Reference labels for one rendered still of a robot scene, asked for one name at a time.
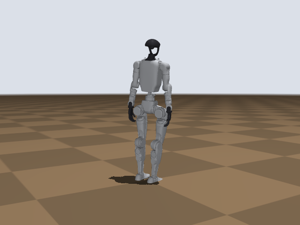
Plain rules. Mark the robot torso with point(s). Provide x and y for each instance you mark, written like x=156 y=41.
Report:
x=150 y=79

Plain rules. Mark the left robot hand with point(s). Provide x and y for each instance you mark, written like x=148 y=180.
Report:
x=130 y=112

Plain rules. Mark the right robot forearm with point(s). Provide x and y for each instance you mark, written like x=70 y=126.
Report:
x=168 y=99

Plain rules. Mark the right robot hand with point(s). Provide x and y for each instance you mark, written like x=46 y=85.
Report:
x=169 y=116

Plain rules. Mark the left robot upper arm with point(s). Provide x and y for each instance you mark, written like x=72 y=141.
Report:
x=135 y=83

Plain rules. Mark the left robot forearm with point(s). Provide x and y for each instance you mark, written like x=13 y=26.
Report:
x=132 y=95

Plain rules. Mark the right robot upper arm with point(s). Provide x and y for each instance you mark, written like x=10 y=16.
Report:
x=165 y=67

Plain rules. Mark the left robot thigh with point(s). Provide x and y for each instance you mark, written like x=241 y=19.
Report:
x=141 y=122

